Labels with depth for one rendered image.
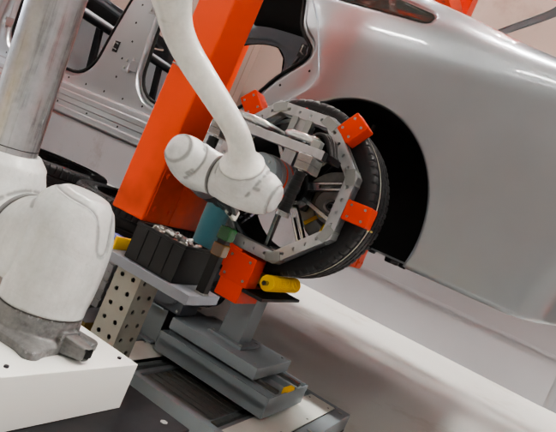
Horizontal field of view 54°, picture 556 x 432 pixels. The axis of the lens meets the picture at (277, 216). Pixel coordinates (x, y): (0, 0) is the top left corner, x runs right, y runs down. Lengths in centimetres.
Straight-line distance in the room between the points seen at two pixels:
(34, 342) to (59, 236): 18
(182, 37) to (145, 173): 103
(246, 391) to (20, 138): 119
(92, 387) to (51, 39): 62
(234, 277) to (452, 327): 414
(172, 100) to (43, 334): 126
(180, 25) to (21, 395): 70
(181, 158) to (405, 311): 487
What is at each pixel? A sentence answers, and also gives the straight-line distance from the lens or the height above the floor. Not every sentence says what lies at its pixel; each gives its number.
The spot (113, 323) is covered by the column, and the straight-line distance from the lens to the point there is 175.
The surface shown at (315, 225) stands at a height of 75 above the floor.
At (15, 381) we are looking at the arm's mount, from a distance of 94.
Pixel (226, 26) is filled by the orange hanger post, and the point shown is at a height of 129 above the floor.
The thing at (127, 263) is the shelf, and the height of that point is 44.
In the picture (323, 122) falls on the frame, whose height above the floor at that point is 109.
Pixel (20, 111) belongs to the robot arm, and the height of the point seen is 75.
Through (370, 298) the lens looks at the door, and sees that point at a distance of 604.
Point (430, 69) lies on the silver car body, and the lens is 233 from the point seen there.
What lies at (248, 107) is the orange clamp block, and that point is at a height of 106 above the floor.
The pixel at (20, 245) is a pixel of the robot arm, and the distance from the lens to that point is 102.
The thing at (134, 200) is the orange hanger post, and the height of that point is 58.
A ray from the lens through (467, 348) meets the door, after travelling 584.
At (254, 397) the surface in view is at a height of 15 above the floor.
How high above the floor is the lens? 80
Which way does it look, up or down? 2 degrees down
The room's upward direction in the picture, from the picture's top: 24 degrees clockwise
